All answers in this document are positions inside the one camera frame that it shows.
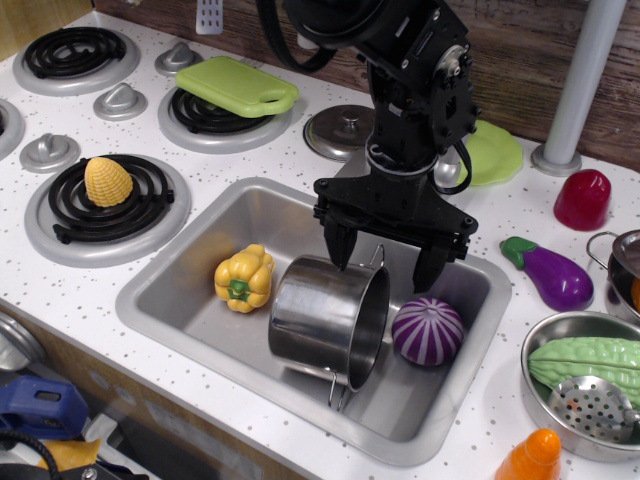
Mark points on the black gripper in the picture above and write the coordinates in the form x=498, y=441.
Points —
x=406, y=209

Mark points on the stainless steel pot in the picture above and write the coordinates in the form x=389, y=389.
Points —
x=329, y=324

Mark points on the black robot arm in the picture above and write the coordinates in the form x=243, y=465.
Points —
x=417, y=57

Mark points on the silver sink faucet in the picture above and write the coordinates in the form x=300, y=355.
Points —
x=446, y=171

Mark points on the silver pot lid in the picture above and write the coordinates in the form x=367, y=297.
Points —
x=339, y=132

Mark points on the stainless steel sink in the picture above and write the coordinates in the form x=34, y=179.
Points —
x=403, y=413

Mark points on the small steel pot right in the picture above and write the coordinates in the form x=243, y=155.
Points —
x=623, y=272

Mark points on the purple striped toy onion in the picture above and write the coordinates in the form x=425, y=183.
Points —
x=427, y=331

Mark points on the green plastic plate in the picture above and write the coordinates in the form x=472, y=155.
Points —
x=496, y=156

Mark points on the yellow toy bell pepper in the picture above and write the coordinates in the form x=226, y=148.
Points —
x=244, y=280

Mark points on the purple toy eggplant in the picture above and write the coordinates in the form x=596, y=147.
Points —
x=561, y=283

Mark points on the grey support pole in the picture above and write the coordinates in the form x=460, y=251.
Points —
x=559, y=156

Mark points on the red toy pepper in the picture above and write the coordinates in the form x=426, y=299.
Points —
x=584, y=200

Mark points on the steel bowl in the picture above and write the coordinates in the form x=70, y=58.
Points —
x=535, y=394

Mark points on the green cutting board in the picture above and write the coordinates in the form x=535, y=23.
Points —
x=237, y=87

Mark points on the middle stove burner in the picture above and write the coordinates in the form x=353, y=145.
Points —
x=199, y=126

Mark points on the stove burner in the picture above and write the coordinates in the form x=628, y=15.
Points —
x=75, y=61
x=199, y=126
x=64, y=225

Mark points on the orange toy carrot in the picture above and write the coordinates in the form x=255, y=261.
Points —
x=537, y=457

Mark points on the perforated steel skimmer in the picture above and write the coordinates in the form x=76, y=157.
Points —
x=594, y=407

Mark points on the green toy bitter gourd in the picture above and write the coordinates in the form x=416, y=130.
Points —
x=615, y=360

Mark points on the silver stove knob back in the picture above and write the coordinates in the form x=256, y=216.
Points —
x=177, y=58

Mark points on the silver stove knob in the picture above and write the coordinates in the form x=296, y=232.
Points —
x=49, y=153
x=177, y=58
x=120, y=103

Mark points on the yellow toy corn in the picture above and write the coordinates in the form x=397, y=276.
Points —
x=107, y=183

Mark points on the hanging steel spatula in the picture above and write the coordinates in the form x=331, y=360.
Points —
x=209, y=17

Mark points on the silver stove knob middle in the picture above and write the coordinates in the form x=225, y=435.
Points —
x=120, y=103

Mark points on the front left stove burner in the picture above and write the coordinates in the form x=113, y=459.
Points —
x=64, y=225

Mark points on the silver stove knob front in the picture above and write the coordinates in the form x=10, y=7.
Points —
x=49, y=153

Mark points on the blue clamp tool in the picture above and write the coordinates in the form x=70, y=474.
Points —
x=42, y=408

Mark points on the back left stove burner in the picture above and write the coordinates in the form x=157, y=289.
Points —
x=75, y=61

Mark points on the yellow cloth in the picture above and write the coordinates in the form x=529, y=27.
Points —
x=71, y=454

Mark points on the silver disc lower left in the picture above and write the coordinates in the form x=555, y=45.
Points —
x=19, y=348

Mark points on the far left burner edge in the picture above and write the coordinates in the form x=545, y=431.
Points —
x=12, y=128

